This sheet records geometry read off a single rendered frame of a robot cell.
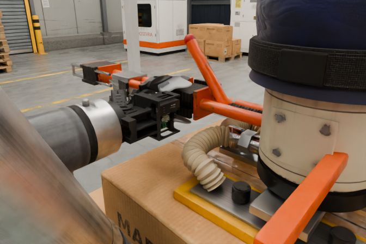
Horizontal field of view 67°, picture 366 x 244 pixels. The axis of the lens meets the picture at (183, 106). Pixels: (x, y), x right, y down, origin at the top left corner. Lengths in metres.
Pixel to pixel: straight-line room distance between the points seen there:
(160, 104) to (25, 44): 9.62
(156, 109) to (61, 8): 10.18
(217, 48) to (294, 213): 7.22
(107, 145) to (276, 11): 0.28
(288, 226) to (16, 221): 0.20
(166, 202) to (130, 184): 0.08
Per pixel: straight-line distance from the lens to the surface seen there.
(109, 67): 0.80
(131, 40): 3.62
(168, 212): 0.46
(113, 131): 0.41
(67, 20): 10.68
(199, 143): 0.49
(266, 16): 0.37
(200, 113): 0.54
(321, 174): 0.33
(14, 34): 9.92
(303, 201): 0.28
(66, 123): 0.39
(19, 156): 0.20
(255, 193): 0.48
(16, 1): 9.96
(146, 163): 0.59
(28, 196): 0.21
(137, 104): 0.48
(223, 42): 7.35
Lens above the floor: 1.38
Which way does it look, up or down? 20 degrees down
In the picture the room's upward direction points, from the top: straight up
